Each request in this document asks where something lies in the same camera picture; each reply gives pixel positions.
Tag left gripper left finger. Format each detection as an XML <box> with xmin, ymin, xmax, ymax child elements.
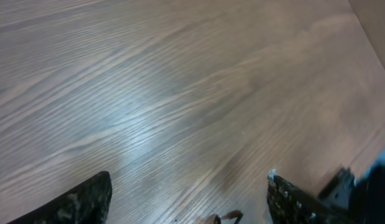
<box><xmin>8</xmin><ymin>171</ymin><xmax>113</xmax><ymax>224</ymax></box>

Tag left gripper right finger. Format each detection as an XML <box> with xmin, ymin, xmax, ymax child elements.
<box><xmin>267</xmin><ymin>169</ymin><xmax>353</xmax><ymax>224</ymax></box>

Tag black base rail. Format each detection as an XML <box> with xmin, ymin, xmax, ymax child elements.
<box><xmin>318</xmin><ymin>167</ymin><xmax>356</xmax><ymax>212</ymax></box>

